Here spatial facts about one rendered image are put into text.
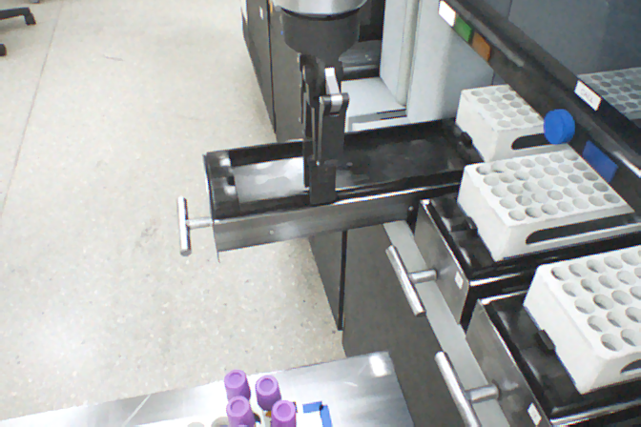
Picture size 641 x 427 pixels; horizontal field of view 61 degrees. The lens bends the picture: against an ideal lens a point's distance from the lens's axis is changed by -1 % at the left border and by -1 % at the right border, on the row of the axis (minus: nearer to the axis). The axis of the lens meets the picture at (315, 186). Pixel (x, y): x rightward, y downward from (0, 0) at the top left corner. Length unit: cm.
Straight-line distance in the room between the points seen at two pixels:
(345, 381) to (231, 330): 105
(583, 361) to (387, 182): 30
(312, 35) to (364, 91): 50
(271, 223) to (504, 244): 26
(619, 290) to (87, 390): 126
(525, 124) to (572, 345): 30
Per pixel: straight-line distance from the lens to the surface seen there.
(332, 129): 54
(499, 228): 58
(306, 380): 49
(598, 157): 48
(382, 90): 101
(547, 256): 63
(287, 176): 69
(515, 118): 73
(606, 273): 56
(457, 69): 78
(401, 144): 76
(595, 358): 50
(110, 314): 164
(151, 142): 221
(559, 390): 53
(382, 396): 49
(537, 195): 62
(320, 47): 51
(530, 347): 55
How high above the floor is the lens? 125
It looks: 41 degrees down
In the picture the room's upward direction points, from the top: straight up
